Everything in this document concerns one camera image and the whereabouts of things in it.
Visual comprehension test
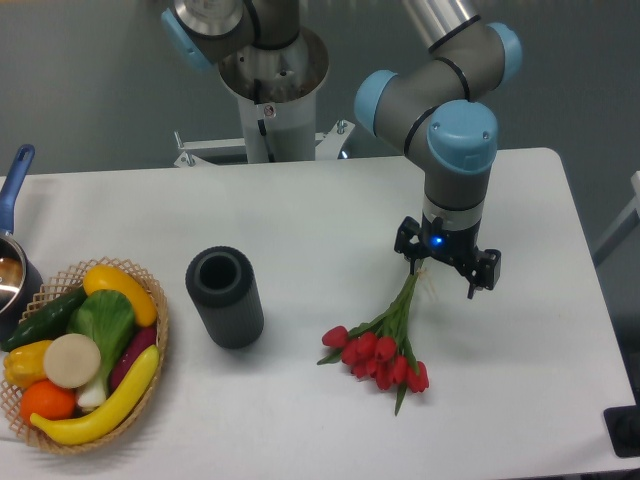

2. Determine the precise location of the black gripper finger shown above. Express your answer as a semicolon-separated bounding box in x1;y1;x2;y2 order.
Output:
465;249;502;299
394;216;423;273

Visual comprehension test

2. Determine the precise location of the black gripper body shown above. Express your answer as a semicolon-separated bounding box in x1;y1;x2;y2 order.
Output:
412;213;481;273

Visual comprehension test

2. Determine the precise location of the red tulip bouquet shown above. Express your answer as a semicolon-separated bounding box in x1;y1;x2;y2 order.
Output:
316;266;430;414

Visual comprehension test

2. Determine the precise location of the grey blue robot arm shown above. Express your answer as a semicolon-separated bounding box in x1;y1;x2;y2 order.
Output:
161;1;522;291

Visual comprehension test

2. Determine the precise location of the dark grey ribbed vase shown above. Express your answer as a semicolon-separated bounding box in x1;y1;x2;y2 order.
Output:
185;246;264;349

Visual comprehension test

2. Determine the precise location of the black device at edge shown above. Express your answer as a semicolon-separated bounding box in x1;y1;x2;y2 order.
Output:
603;405;639;458

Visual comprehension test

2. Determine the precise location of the purple sweet potato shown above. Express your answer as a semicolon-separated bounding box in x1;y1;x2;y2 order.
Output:
109;325;157;392

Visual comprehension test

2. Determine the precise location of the short yellow squash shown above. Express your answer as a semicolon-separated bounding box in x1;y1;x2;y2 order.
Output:
83;264;157;327

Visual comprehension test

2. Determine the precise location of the green bok choy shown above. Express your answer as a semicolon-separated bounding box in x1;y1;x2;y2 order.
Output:
66;290;135;412

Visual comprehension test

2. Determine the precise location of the beige round disc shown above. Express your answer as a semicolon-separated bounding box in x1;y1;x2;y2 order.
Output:
43;333;101;389

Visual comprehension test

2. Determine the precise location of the green cucumber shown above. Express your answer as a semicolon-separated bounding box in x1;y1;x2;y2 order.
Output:
1;287;87;352

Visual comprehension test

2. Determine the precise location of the long yellow squash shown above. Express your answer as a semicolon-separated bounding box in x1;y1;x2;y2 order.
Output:
30;345;160;446

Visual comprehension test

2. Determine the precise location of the orange fruit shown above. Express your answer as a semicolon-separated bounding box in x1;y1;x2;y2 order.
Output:
20;380;76;424

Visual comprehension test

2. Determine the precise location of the yellow bell pepper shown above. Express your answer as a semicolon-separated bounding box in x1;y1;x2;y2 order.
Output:
3;340;53;389

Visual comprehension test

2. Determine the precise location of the white frame at right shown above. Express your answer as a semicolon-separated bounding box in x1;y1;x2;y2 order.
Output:
592;171;639;268

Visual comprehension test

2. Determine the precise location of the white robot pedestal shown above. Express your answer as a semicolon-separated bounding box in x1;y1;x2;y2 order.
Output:
174;27;355;167

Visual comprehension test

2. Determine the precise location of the blue handled saucepan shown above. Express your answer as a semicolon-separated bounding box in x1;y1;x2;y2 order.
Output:
1;144;42;341

